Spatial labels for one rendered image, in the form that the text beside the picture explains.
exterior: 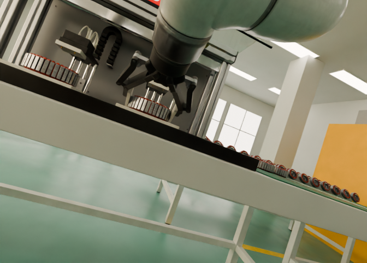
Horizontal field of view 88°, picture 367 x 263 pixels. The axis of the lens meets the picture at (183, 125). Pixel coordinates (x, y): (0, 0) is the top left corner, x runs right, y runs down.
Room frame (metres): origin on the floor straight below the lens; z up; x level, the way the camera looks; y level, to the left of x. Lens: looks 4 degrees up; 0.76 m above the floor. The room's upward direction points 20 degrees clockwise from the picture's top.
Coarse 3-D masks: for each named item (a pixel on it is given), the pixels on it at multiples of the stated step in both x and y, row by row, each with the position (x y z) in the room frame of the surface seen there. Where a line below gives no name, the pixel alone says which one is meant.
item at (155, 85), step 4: (152, 80) 0.52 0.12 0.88; (148, 84) 0.54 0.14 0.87; (152, 84) 0.52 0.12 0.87; (156, 84) 0.52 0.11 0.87; (160, 84) 0.52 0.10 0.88; (148, 88) 0.63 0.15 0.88; (152, 88) 0.63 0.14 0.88; (156, 88) 0.56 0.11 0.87; (160, 88) 0.54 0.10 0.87; (164, 88) 0.53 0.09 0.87; (168, 88) 0.53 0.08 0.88; (148, 92) 0.63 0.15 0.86; (156, 92) 0.68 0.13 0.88; (160, 92) 0.65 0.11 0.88; (164, 92) 0.58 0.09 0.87; (152, 96) 0.64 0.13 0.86; (160, 96) 0.64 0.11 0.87; (152, 100) 0.64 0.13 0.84; (160, 100) 0.65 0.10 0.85
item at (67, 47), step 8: (64, 32) 0.48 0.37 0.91; (72, 32) 0.49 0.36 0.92; (56, 40) 0.46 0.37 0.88; (64, 40) 0.49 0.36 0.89; (72, 40) 0.49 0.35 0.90; (80, 40) 0.49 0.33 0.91; (88, 40) 0.50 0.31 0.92; (64, 48) 0.48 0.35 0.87; (72, 48) 0.47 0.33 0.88; (80, 48) 0.49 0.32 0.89; (88, 48) 0.51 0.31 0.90; (80, 56) 0.51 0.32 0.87; (88, 56) 0.53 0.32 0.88; (72, 64) 0.58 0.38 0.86; (80, 64) 0.58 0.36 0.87; (88, 64) 0.59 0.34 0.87; (96, 64) 0.61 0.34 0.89
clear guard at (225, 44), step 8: (216, 32) 0.50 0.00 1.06; (224, 32) 0.49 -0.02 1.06; (232, 32) 0.47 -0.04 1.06; (240, 32) 0.46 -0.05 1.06; (216, 40) 0.54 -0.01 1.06; (224, 40) 0.52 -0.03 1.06; (232, 40) 0.51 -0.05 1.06; (240, 40) 0.50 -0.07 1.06; (248, 40) 0.48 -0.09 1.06; (256, 40) 0.39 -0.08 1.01; (264, 40) 0.40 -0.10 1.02; (208, 48) 0.60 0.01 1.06; (216, 48) 0.58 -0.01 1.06; (224, 48) 0.56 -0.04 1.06; (232, 48) 0.55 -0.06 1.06; (240, 48) 0.53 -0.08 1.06; (208, 56) 0.65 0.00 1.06; (216, 56) 0.63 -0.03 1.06; (224, 56) 0.61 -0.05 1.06; (232, 56) 0.59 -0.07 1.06
